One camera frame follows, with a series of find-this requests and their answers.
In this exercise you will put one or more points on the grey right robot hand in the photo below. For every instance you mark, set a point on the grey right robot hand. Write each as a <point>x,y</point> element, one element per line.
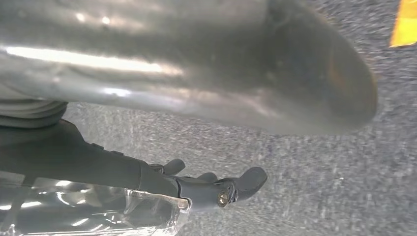
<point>195,65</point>

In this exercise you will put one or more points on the yellow floor tape square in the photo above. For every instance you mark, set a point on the yellow floor tape square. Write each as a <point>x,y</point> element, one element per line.
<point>407,26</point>

